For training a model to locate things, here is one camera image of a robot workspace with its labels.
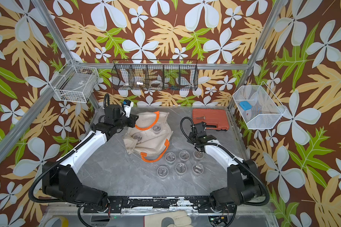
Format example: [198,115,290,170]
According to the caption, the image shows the red plastic tool case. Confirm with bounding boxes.
[192,108,230,131]

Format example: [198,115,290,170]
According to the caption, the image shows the clear seed jar stack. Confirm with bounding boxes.
[152,124,162,134]
[133,133,143,142]

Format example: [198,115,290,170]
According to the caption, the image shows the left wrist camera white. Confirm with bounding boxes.
[122,99,134,118]

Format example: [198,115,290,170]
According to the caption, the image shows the black wire basket rear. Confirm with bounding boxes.
[110,59,199,91]

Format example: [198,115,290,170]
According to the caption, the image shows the white wire basket left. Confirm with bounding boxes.
[50,60,99,103]

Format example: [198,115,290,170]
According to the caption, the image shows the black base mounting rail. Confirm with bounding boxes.
[83,195,236,214]

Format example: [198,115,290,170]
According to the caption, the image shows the beige canvas bag orange handles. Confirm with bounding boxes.
[123,111,173,163]

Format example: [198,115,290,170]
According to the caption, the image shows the white mesh basket right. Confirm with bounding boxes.
[233,82,287,130]

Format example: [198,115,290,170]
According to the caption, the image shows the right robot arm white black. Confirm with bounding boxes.
[180,117,270,211]

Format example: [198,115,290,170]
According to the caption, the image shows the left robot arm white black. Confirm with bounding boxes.
[28,100,139,212]

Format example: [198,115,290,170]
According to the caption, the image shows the blue object in basket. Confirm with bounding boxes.
[239,101,253,111]

